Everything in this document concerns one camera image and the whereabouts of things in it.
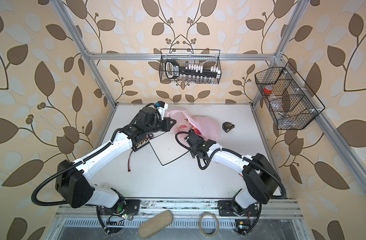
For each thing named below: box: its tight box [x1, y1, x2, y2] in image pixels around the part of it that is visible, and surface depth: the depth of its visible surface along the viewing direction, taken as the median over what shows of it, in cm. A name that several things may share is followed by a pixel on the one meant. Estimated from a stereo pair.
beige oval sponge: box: [138, 210, 173, 239], surface depth 69 cm
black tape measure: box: [222, 121, 235, 133], surface depth 107 cm
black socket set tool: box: [165, 60, 221, 80], surface depth 84 cm
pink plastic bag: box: [166, 108, 221, 141], surface depth 86 cm
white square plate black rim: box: [148, 131, 190, 166], surface depth 95 cm
